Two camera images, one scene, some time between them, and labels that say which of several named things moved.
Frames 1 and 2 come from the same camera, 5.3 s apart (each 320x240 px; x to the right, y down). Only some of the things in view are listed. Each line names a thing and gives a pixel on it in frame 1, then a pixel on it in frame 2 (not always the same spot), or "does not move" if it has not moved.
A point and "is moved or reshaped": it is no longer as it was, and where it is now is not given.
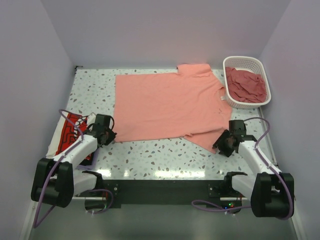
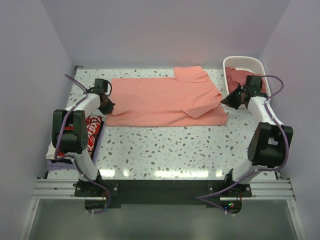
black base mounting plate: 158,193 does not move
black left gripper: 111,137 to 109,109
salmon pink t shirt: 191,103 is moved or reshaped
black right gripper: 218,143 to 229,99
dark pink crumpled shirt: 245,86 does not move
